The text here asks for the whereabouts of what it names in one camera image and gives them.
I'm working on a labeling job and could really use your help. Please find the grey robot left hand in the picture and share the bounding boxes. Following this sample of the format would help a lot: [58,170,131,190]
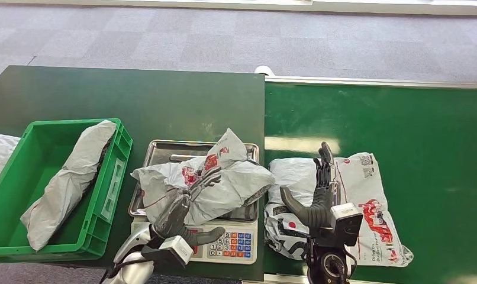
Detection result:
[151,166,226,248]

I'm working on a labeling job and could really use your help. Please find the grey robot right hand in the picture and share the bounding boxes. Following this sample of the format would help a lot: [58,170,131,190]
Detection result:
[279,141,339,238]

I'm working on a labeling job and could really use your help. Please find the grey mailer package red print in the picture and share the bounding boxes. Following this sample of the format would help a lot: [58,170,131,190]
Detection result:
[130,127,276,226]

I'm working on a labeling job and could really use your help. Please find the grey mailer package black letters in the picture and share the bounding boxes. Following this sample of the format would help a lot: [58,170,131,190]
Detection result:
[263,151,414,268]

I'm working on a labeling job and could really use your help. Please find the plain grey mailer package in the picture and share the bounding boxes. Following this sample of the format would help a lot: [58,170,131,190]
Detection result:
[21,119,118,251]

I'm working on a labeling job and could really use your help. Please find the green conveyor belt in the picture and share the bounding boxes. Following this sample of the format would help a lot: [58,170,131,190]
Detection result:
[263,82,477,284]

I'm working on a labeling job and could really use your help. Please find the white scale with steel tray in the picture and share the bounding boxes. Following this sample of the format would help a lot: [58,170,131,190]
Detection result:
[128,139,260,265]

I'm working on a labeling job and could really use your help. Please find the green plastic crate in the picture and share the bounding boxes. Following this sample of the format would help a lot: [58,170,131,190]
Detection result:
[0,118,133,263]

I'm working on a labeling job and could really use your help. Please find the white window sill ledge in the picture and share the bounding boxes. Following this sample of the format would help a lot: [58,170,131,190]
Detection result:
[0,0,477,17]

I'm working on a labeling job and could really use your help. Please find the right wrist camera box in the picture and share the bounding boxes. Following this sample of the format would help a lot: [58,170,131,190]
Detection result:
[330,202,364,248]

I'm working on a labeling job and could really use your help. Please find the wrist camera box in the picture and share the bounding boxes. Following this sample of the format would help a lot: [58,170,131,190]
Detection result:
[141,235,195,269]
[330,202,364,248]

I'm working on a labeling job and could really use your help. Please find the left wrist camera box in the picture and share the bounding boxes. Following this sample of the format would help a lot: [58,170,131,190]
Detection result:
[141,235,195,269]

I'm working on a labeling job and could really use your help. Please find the silver conveyor side rail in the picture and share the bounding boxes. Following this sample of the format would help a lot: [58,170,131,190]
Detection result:
[241,273,310,284]
[265,75,477,90]

